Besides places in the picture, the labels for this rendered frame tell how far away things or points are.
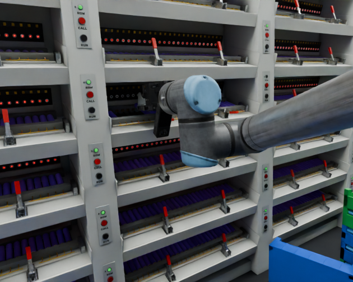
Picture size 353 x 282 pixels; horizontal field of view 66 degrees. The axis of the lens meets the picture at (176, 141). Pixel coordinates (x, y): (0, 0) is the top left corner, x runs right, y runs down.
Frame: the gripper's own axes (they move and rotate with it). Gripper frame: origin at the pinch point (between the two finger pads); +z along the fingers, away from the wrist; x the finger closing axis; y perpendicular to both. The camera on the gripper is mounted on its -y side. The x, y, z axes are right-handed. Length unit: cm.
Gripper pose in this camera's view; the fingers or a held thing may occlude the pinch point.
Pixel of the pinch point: (143, 108)
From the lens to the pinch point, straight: 94.9
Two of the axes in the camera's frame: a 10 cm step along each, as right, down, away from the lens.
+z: -5.1, -0.6, 8.6
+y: -0.9, -9.9, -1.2
